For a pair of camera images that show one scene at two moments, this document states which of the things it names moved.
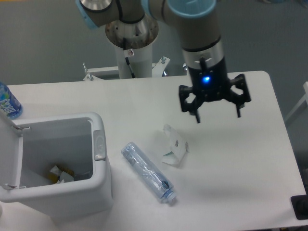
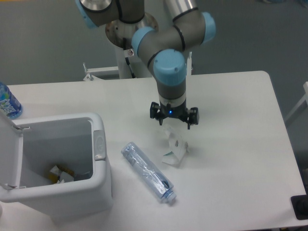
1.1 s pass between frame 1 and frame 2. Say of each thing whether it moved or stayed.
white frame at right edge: stayed
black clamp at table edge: stayed
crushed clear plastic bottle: stayed
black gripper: moved
